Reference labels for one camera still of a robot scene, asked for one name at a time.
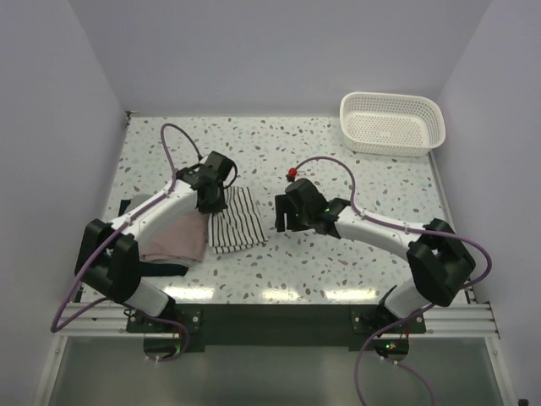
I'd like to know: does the navy folded tank top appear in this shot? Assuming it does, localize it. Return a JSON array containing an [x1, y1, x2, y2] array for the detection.
[[117, 199, 189, 277]]

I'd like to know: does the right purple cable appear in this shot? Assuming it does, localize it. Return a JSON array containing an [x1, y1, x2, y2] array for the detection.
[[295, 156, 494, 406]]

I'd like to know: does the pink folded tank top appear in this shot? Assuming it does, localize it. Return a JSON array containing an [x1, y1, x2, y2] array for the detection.
[[139, 210, 209, 262]]

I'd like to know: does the grey folded tank top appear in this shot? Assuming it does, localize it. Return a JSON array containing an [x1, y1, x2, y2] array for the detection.
[[125, 195, 150, 212]]

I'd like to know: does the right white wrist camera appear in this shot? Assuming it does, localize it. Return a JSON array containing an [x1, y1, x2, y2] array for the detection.
[[286, 167, 305, 183]]

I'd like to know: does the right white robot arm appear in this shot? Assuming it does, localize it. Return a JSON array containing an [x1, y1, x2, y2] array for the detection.
[[275, 178, 476, 332]]

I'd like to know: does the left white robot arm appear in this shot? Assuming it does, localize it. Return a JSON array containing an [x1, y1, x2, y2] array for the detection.
[[76, 151, 237, 332]]

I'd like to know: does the white plastic basket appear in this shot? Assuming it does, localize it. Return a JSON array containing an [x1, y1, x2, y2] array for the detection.
[[339, 91, 446, 157]]

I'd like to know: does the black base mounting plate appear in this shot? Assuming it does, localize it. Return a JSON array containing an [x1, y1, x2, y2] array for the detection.
[[124, 303, 426, 355]]

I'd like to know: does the black white striped tank top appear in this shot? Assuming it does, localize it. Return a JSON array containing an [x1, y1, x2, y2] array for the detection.
[[208, 186, 267, 255]]

